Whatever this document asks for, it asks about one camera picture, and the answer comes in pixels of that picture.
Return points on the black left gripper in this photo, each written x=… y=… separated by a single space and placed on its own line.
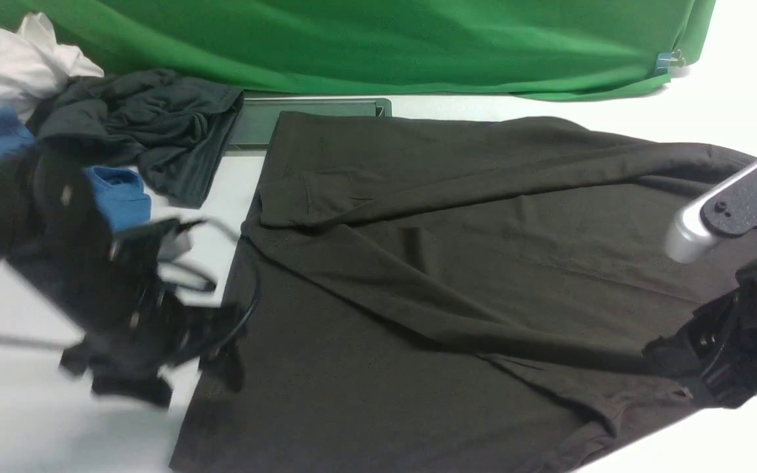
x=108 y=284

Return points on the white crumpled garment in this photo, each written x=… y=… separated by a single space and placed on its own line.
x=34 y=66

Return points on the blue binder clip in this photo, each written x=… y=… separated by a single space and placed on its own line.
x=667 y=61

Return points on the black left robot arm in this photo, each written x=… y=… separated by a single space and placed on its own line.
x=53 y=234

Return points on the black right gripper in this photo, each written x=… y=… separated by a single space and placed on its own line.
x=713 y=357

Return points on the blue crumpled garment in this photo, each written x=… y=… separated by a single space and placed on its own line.
x=119 y=192

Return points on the green backdrop cloth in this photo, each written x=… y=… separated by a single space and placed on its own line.
x=560 y=51

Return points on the dark teal crumpled garment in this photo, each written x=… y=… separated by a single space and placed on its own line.
x=172 y=127

